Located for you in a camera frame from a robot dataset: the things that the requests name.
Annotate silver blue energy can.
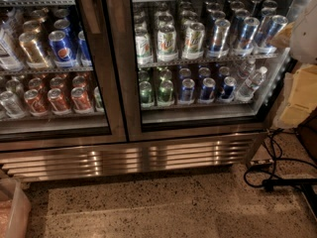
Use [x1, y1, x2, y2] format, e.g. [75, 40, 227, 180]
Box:
[232, 17, 260, 57]
[254, 15, 288, 55]
[207, 19, 231, 58]

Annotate red cola can middle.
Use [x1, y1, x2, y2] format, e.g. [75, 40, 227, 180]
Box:
[48, 88, 71, 115]

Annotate white green soda can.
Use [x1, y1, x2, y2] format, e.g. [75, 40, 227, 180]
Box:
[158, 25, 178, 61]
[135, 27, 153, 64]
[182, 22, 205, 60]

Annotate glass fridge door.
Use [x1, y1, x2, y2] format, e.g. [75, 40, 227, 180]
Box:
[0, 0, 125, 153]
[107, 0, 311, 142]

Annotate translucent plastic bin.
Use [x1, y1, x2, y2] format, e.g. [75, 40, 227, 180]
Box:
[0, 178, 31, 238]

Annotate red cola can left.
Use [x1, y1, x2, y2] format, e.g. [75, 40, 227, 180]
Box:
[24, 89, 49, 116]

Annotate clear water bottle back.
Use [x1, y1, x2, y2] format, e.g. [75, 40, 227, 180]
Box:
[237, 59, 256, 79]

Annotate blue pepsi can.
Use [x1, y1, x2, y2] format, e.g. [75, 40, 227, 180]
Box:
[218, 76, 237, 102]
[178, 78, 195, 104]
[49, 31, 78, 67]
[198, 77, 216, 103]

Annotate silver blue energy can right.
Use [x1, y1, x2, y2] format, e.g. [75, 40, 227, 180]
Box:
[254, 15, 288, 55]

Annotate blue Pepsi can lower middle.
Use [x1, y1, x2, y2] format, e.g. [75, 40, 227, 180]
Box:
[198, 77, 216, 103]

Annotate silver blue energy can left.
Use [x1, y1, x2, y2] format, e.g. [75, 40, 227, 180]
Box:
[207, 19, 231, 58]

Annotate white green soda can left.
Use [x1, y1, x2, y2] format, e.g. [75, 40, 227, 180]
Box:
[135, 27, 153, 64]

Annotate silver blue energy can middle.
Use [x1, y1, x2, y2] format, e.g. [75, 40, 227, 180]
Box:
[232, 17, 260, 57]

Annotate blue Pepsi can lower right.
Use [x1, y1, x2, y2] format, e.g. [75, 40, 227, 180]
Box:
[218, 76, 237, 102]

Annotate white green soda can right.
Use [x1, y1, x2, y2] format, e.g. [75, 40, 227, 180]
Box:
[182, 22, 205, 60]

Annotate clear water bottle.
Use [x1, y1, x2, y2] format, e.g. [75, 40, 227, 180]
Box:
[237, 59, 256, 79]
[236, 66, 267, 102]

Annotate blue Pepsi can lower left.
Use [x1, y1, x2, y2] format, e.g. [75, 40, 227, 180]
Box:
[178, 78, 195, 104]

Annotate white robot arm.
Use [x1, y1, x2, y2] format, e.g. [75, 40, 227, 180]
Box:
[290, 0, 317, 64]

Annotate clear water bottle front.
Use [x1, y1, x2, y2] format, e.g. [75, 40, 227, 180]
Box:
[236, 66, 267, 102]

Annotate steel fridge bottom grille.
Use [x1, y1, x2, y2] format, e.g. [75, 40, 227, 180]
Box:
[0, 131, 266, 182]

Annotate silver diet cola can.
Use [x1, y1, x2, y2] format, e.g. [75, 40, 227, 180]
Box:
[0, 91, 26, 118]

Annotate gold soda can front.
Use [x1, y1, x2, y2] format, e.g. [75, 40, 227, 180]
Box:
[19, 33, 53, 69]

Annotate blue Pepsi can front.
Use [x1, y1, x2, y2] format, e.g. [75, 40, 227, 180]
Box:
[49, 31, 78, 67]

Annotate red cola can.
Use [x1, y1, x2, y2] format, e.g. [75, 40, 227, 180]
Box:
[71, 87, 93, 112]
[24, 89, 49, 116]
[48, 88, 71, 115]

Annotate white green soda can middle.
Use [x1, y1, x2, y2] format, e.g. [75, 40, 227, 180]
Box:
[158, 25, 178, 61]

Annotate red cola can right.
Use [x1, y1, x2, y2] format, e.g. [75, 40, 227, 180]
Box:
[71, 87, 93, 112]

